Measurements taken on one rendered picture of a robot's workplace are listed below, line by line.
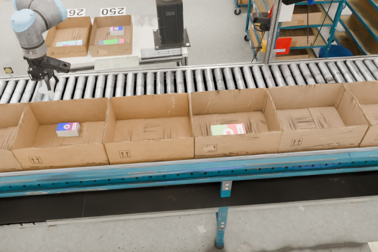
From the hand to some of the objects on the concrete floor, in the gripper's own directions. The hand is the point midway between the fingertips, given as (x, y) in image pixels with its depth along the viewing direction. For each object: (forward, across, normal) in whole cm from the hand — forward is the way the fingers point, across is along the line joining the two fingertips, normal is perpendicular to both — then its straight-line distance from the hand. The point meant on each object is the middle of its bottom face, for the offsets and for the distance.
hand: (56, 89), depth 150 cm
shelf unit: (+119, -156, +157) cm, 251 cm away
